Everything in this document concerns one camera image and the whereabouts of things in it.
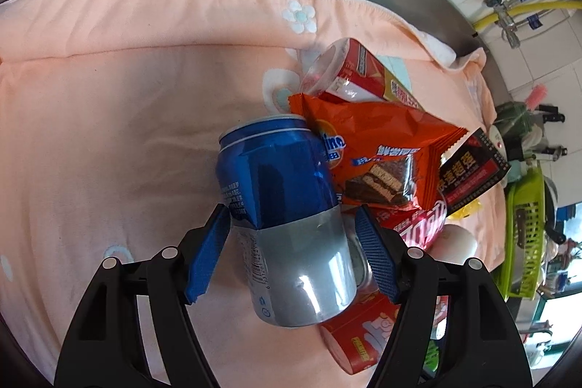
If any white plastic cup lid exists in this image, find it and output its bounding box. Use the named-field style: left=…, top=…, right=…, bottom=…
left=427, top=224, right=478, bottom=266

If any red cylindrical snack container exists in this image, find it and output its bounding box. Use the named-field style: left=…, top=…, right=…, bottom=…
left=318, top=292, right=449, bottom=375

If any blue and silver drink can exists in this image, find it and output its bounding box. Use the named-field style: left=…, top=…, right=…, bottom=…
left=217, top=114, right=358, bottom=328

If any green plastic dish rack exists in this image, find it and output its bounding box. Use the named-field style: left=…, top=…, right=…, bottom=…
left=493, top=170, right=546, bottom=302

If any metal water valve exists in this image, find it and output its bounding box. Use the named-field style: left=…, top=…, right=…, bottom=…
left=482, top=0, right=521, bottom=48

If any plastic bottle with red-yellow label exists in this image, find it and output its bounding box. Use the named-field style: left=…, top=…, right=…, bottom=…
left=298, top=38, right=426, bottom=111

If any yellow hose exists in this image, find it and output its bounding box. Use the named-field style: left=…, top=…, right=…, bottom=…
left=473, top=0, right=582, bottom=32

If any white plate with red mark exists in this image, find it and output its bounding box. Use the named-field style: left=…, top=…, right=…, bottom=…
left=487, top=122, right=510, bottom=164

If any pink bottle brush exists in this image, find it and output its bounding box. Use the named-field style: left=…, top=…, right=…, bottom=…
left=523, top=84, right=549, bottom=107

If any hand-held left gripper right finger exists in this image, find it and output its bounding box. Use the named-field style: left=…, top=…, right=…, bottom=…
left=354, top=204, right=533, bottom=388

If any green perforated plastic basket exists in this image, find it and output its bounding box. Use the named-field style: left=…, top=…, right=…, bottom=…
left=420, top=340, right=444, bottom=375

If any peach flower-print towel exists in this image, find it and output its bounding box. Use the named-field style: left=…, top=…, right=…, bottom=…
left=0, top=0, right=507, bottom=388

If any black cardboard box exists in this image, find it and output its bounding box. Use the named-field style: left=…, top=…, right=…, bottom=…
left=437, top=128, right=511, bottom=216

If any yellow candy wrapper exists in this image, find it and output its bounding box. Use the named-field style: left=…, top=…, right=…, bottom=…
left=448, top=199, right=483, bottom=220

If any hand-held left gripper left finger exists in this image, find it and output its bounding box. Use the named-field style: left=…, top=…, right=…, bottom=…
left=53, top=204, right=232, bottom=388

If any orange snack wrapper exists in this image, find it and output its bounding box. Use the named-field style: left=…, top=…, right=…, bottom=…
left=288, top=92, right=469, bottom=211

